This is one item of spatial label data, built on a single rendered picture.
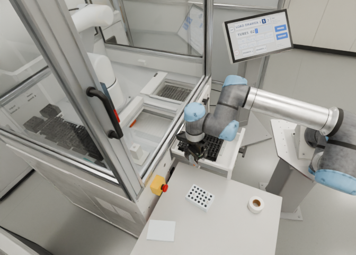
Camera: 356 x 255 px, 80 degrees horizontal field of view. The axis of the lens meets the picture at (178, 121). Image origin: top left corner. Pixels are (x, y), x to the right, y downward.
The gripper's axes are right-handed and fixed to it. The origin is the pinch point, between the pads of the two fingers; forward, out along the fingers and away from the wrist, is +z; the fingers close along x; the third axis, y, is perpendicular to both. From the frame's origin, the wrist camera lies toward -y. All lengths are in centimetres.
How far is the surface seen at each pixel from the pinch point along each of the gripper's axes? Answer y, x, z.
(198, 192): 7.4, -3.4, 19.0
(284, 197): 32, 57, 70
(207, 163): 1.3, 8.0, 10.5
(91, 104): -3, -29, -52
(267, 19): -50, 118, -16
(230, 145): -0.7, 28.4, 15.0
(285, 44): -33, 123, 0
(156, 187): -3.5, -20.6, 7.3
